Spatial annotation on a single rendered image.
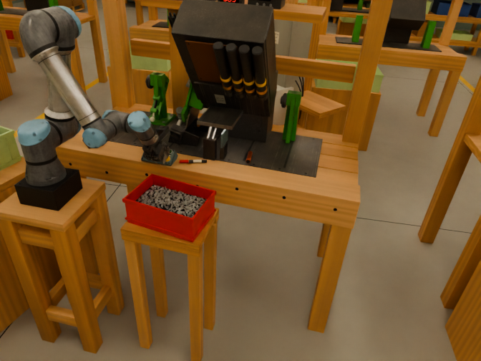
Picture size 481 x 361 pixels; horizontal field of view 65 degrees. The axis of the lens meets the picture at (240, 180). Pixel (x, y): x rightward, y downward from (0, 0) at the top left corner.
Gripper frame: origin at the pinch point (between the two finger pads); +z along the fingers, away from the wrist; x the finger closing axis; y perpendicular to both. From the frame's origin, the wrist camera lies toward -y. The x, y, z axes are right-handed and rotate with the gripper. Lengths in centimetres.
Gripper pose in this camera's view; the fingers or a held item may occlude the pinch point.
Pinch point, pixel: (164, 155)
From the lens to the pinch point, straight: 178.5
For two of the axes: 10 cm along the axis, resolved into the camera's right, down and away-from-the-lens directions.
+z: 1.0, 3.9, 9.1
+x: 9.7, 1.8, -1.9
